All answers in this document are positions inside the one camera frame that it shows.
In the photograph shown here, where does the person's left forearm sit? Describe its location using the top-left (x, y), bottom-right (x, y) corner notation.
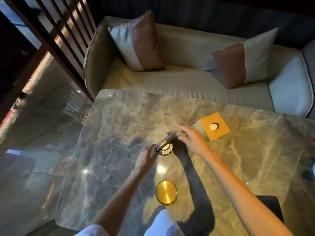
top-left (91, 169), bottom-right (149, 236)

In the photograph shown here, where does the dark cleaning cloth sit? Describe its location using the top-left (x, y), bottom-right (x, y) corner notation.
top-left (256, 195), bottom-right (285, 223)

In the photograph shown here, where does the marble table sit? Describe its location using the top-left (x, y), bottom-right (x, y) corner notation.
top-left (54, 89), bottom-right (315, 236)

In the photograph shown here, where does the person's white printed shirt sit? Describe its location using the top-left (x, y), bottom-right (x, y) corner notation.
top-left (73, 209), bottom-right (184, 236)

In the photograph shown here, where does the brown and white cushion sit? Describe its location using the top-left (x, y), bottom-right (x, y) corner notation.
top-left (212, 27), bottom-right (279, 89)
top-left (108, 10), bottom-right (168, 71)

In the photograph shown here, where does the beige sofa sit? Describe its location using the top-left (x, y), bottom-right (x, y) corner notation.
top-left (83, 16), bottom-right (315, 120)

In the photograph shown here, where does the yellow tissue box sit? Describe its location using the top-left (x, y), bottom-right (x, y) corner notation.
top-left (194, 112), bottom-right (231, 141)

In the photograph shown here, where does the person's left hand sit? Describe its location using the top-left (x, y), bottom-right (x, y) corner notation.
top-left (135, 144), bottom-right (159, 174)

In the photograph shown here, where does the person's right forearm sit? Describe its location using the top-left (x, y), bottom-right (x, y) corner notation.
top-left (204, 149), bottom-right (293, 236)

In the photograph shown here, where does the acrylic sign with black base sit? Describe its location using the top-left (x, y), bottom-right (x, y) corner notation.
top-left (154, 130), bottom-right (179, 156)

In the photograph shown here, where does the round gold ashtray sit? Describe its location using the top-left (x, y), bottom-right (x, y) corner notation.
top-left (156, 180), bottom-right (178, 206)

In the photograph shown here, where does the dark wooden slat screen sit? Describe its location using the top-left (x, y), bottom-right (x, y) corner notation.
top-left (0, 0), bottom-right (98, 102)

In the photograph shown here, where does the person's right hand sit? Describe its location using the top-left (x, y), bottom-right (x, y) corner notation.
top-left (177, 125), bottom-right (215, 158)

